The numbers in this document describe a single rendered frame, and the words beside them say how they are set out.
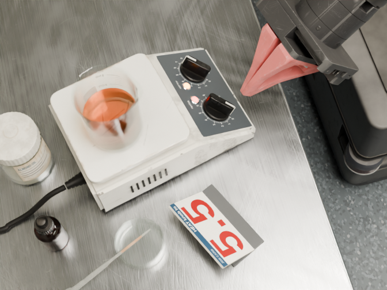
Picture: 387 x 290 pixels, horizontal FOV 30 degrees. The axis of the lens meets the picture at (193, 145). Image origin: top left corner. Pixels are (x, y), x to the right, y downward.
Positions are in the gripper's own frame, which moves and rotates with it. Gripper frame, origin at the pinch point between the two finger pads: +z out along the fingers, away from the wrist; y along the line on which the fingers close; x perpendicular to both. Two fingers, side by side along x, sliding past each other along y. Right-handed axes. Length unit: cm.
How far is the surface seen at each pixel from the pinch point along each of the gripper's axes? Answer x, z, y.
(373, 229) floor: 89, 32, 2
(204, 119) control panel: 3.4, 8.1, -2.8
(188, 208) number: 2.0, 14.8, 4.5
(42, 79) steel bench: -1.1, 22.3, -20.1
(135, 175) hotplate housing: -3.3, 15.3, -0.2
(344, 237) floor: 85, 37, 1
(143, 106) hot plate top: -2.4, 10.5, -6.1
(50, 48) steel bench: 0.6, 20.2, -23.7
